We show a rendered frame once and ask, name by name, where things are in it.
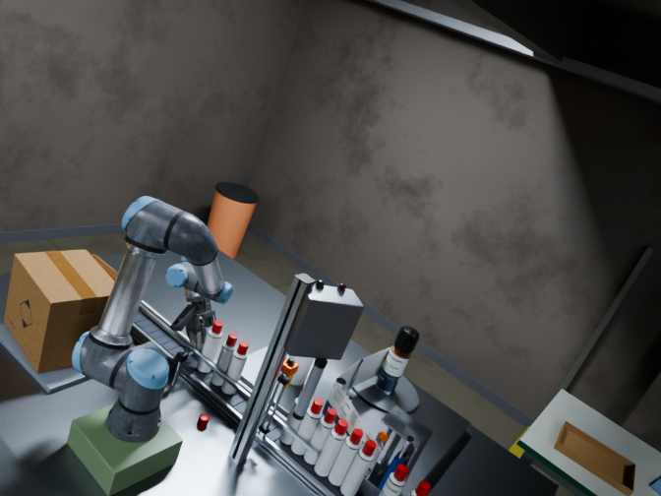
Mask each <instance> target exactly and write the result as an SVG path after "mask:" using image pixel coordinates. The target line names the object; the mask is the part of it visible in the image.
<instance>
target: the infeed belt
mask: <svg viewBox="0 0 661 496"><path fill-rule="evenodd" d="M134 323H135V324H136V325H137V326H138V327H139V328H141V329H142V330H143V331H144V332H145V333H146V334H148V335H149V336H150V337H151V338H152V339H153V340H155V341H156V342H157V343H158V344H159V345H161V346H162V347H163V348H164V349H165V350H166V351H168V352H169V353H170V354H171V355H172V356H173V357H175V358H176V354H177V352H178V351H180V350H182V348H183V346H184V345H183V344H181V343H180V342H179V341H178V340H176V339H175V338H174V337H173V336H172V335H170V334H169V333H168V332H167V331H166V330H164V329H163V328H162V327H161V326H160V325H158V324H157V323H156V322H155V321H154V320H152V319H151V318H150V317H149V316H148V315H146V314H145V313H144V312H143V311H142V310H140V309H139V310H138V313H137V315H136V318H135V320H134ZM199 360H200V359H199V358H198V357H197V356H196V355H195V354H191V355H188V358H187V360H186V361H184V362H182V364H183V365H184V366H185V367H186V368H187V369H189V370H190V371H191V372H192V373H193V374H194V375H196V376H197V377H198V378H199V379H200V380H201V381H203V382H204V383H205V384H206V385H207V386H208V387H210V388H211V389H212V390H213V391H214V392H215V393H216V394H218V395H219V396H220V397H221V398H222V399H223V400H225V401H226V402H227V403H228V404H229V405H231V406H232V407H233V408H234V409H235V410H236V411H238V412H239V413H240V414H241V415H242V416H243V413H244V410H245V408H246V405H247V402H248V400H247V399H246V398H245V397H244V396H243V395H241V394H240V393H239V392H238V391H237V390H236V391H235V394H234V395H232V396H228V395H225V394H224V393H223V392H222V391H221V387H216V386H214V385H213V384H212V383H211V382H210V379H211V376H212V373H213V370H211V371H210V373H208V374H203V373H200V372H199V371H198V370H197V366H198V363H199ZM281 431H282V428H281V427H280V426H279V425H278V424H276V423H275V422H274V421H272V422H271V425H270V432H269V433H268V434H267V437H268V438H269V439H270V440H271V441H273V442H274V443H275V444H276V445H277V446H278V447H279V448H280V449H281V450H282V451H283V452H284V453H286V454H287V455H288V456H289V457H290V458H291V459H293V460H294V461H295V462H296V463H298V464H299V465H301V466H302V467H303V468H304V469H305V470H307V471H308V472H309V473H310V474H311V475H312V476H314V477H315V478H316V479H317V480H318V481H319V482H321V483H322V484H323V485H324V486H325V488H327V489H328V490H329V491H330V492H331V493H332V494H334V495H335V496H342V495H341V493H340V490H339V489H340V487H335V486H332V485H331V484H330V483H329V481H328V477H319V476H317V475H316V474H315V472H314V465H308V464H306V463H305V461H304V459H303V457H304V456H296V455H294V454H293V453H292V452H291V446H286V445H283V444H282V443H281V442H280V441H279V436H280V434H281Z"/></svg>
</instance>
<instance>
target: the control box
mask: <svg viewBox="0 0 661 496"><path fill-rule="evenodd" d="M336 289H337V287H333V286H326V285H324V289H323V290H318V289H316V288H315V286H314V288H312V289H309V288H308V290H307V291H306V292H305V294H304V297H303V300H302V302H301V305H300V307H299V310H298V313H297V315H296V318H295V320H294V323H293V325H292V328H291V331H290V333H289V336H288V338H287V341H286V344H285V349H286V351H287V353H288V355H289V356H299V357H311V358H322V359H333V360H341V358H342V356H343V354H344V352H345V350H346V348H347V345H348V343H349V341H350V339H351V336H352V334H353V332H354V329H355V327H356V325H357V323H358V320H359V318H360V316H361V313H362V311H363V309H364V306H363V304H362V303H361V301H360V300H359V298H358V297H357V295H356V294H355V292H354V291H353V290H352V289H345V293H340V292H338V291H337V290H336Z"/></svg>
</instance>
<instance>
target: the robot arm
mask: <svg viewBox="0 0 661 496"><path fill-rule="evenodd" d="M121 226H122V229H123V230H124V231H125V232H127V234H126V236H125V239H124V240H125V242H126V244H127V247H128V248H127V251H126V253H125V256H124V259H123V261H122V264H121V267H120V269H119V272H118V275H117V277H116V280H115V283H114V284H113V287H112V290H111V292H110V295H109V298H108V300H107V303H106V306H105V308H104V311H103V314H102V316H101V319H100V322H99V324H98V325H97V326H95V327H93V328H91V329H90V331H89V332H86V333H84V334H83V335H82V336H81V337H80V338H79V341H78V342H77V343H76V345H75V348H74V351H73V355H72V363H73V366H74V368H75V370H77V371H78V372H80V373H82V374H83V375H84V376H85V377H88V378H91V379H94V380H95V381H97V382H99V383H101V384H103V385H105V386H107V387H109V388H112V389H114V390H116V391H118V392H120V394H119V399H118V400H117V402H116V403H115V404H114V406H113V407H112V408H111V409H110V410H109V412H108V415H107V419H106V426H107V429H108V431H109V432H110V433H111V434H112V435H113V436H114V437H115V438H117V439H119V440H122V441H125V442H130V443H140V442H145V441H147V440H149V439H151V438H152V437H154V436H155V435H156V434H157V432H158V431H159V428H160V424H161V412H160V402H161V399H162V395H163V392H164V388H165V385H166V383H167V380H168V372H169V365H168V362H167V360H166V359H165V357H164V356H163V355H162V354H160V353H159V352H157V351H155V350H153V349H150V348H147V349H144V348H138V349H135V350H133V349H130V346H131V343H132V338H131V336H130V335H129V334H130V331H131V328H132V326H133V323H134V320H135V318H136V315H137V313H138V310H139V307H140V305H141V302H142V299H143V297H144V294H145V292H146V289H147V286H148V284H149V281H150V277H151V274H152V272H153V269H154V266H155V264H156V261H157V259H158V257H160V256H162V255H165V253H166V251H167V250H169V251H172V252H174V253H176V254H179V255H181V263H180V264H175V265H173V266H172V267H170V268H169V269H168V270H167V271H166V274H165V279H166V281H167V283H168V284H169V285H170V286H172V287H184V288H185V296H186V301H187V302H192V304H188V305H187V306H186V308H185V309H184V310H183V311H182V312H181V314H180V315H179V316H178V317H177V318H176V320H175V321H174V322H173V323H172V324H171V325H170V329H171V330H172V331H174V332H181V331H182V330H183V329H184V328H185V327H186V333H187V336H188V339H189V341H190V343H191V345H192V346H193V348H195V349H196V350H197V351H198V352H199V353H202V350H203V347H204V344H205V341H206V338H207V328H208V327H211V326H213V323H214V321H213V315H214V320H215V321H216V318H215V311H212V310H211V304H210V301H211V300H212V301H214V302H217V303H219V304H225V303H226V302H227V301H228V300H229V298H230V296H231V294H232V291H233V286H232V284H230V283H228V282H227V281H223V278H222V274H221V271H220V267H219V264H218V260H217V258H216V256H217V253H218V248H217V244H216V241H215V239H214V237H213V235H212V234H211V232H210V230H209V229H208V228H207V227H206V226H205V224H204V223H203V222H202V221H201V220H199V219H198V218H197V217H195V216H194V215H192V214H190V213H187V212H184V211H182V210H180V209H178V208H175V207H173V206H171V205H168V204H166V203H164V202H162V201H161V200H159V199H155V198H152V197H149V196H144V197H141V198H139V199H137V200H136V201H135V202H134V203H132V205H131V206H130V207H129V208H128V210H127V211H126V213H125V214H124V216H123V218H122V225H121Z"/></svg>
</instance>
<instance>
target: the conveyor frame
mask: <svg viewBox="0 0 661 496"><path fill-rule="evenodd" d="M129 335H130V336H132V337H133V338H134V339H135V340H136V341H137V342H139V343H140V344H144V343H147V342H150V341H151V342H152V343H153V344H155V345H156V346H157V347H158V348H159V349H160V350H162V351H163V352H164V353H165V354H166V355H167V356H168V360H167V362H168V365H169V370H170V371H172V372H173V373H174V374H175V371H176V368H177V365H178V362H179V361H178V360H177V359H176V358H175V357H173V356H172V355H171V354H170V353H169V352H168V351H166V350H165V349H164V348H163V347H162V346H161V345H159V344H158V343H157V342H156V341H155V340H153V339H152V338H151V337H150V336H149V335H148V334H146V333H145V332H144V331H143V330H142V329H141V328H139V327H138V326H137V325H136V324H135V323H133V326H132V328H131V331H130V334H129ZM178 378H180V379H181V380H182V381H183V382H184V383H185V384H186V385H188V386H189V387H190V388H191V389H192V390H193V391H194V392H196V393H197V394H198V395H199V396H200V397H201V398H202V399H204V400H205V401H206V402H207V403H208V404H209V405H211V406H212V407H213V408H214V409H215V410H216V411H217V412H218V413H220V414H221V415H222V416H223V417H224V418H225V419H226V420H228V421H229V422H230V423H231V424H232V425H233V426H234V427H236V428H237V429H238V426H239V424H240V421H241V418H242V415H241V414H240V413H239V412H238V411H236V410H235V409H234V408H233V407H232V406H231V405H229V404H228V403H227V402H226V401H225V400H223V399H222V398H221V397H220V396H219V395H218V394H216V393H215V392H214V391H213V390H212V389H211V388H210V387H208V386H207V385H206V384H205V383H204V382H203V381H201V380H200V379H199V378H198V377H197V376H196V375H194V374H193V373H192V372H191V371H190V370H189V369H187V368H186V367H185V366H184V365H183V364H181V367H180V371H179V374H178ZM266 437H267V436H266ZM253 443H254V444H255V445H256V446H257V447H258V448H260V449H261V450H262V451H263V452H264V453H265V454H266V455H268V456H269V457H270V458H271V459H272V460H273V461H274V462H276V463H277V464H278V465H279V466H280V467H281V468H282V469H284V470H285V471H286V472H287V473H288V474H289V475H290V476H292V477H293V478H294V479H295V480H296V481H297V482H298V483H300V484H301V485H302V486H303V487H304V488H305V489H306V490H308V491H309V492H310V493H311V494H312V495H313V496H335V495H334V494H332V493H331V492H330V491H329V490H328V489H327V488H325V486H324V485H323V484H322V483H321V482H319V481H318V480H317V479H316V478H315V477H314V476H312V475H311V474H310V473H309V472H308V471H307V470H305V469H304V468H303V467H302V466H301V465H299V464H298V463H296V462H295V461H294V460H293V459H291V458H290V457H289V456H288V455H287V454H286V453H284V452H283V451H282V450H281V449H280V448H279V447H278V446H277V445H276V444H275V443H274V442H273V441H271V440H270V439H269V438H268V437H267V440H266V442H265V443H264V444H263V445H260V444H259V443H258V442H257V441H256V440H255V439H254V442H253Z"/></svg>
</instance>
